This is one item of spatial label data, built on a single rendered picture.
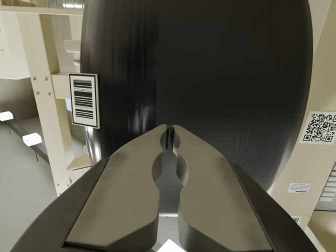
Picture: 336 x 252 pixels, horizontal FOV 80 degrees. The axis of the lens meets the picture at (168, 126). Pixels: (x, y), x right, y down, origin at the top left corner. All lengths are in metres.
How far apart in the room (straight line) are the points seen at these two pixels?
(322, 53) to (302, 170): 0.26
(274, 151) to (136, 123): 0.16
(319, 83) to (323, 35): 0.09
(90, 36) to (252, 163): 0.24
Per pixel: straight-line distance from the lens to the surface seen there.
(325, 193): 0.67
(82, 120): 0.25
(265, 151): 0.26
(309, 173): 0.59
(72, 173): 1.09
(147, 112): 0.22
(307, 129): 0.52
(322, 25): 0.48
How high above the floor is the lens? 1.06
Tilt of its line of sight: 24 degrees up
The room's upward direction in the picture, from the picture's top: 177 degrees counter-clockwise
